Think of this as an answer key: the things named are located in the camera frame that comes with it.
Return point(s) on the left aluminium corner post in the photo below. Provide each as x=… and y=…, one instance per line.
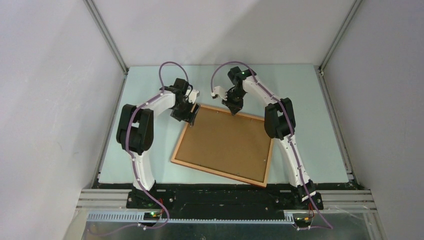
x=106, y=34

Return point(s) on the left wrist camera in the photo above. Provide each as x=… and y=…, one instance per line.
x=192, y=95

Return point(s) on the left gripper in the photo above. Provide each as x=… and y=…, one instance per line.
x=188, y=116

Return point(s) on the grey slotted cable duct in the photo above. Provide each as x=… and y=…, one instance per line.
x=147, y=217

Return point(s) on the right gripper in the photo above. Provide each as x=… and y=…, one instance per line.
x=234, y=107

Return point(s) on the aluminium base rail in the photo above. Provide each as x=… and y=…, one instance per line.
x=334, y=201

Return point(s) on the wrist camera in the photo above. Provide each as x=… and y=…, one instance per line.
x=192, y=95
x=219, y=92

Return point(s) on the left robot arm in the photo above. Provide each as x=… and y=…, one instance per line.
x=135, y=131

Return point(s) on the aluminium corner post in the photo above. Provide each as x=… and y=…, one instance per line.
x=340, y=34
x=106, y=34

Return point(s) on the wooden picture frame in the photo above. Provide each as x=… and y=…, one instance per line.
x=212, y=172

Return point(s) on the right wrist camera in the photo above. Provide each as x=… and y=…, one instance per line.
x=219, y=92

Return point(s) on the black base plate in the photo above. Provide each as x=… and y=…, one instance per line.
x=240, y=202

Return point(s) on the right aluminium corner post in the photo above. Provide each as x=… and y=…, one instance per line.
x=340, y=34

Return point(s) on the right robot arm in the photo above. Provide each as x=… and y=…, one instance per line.
x=279, y=124

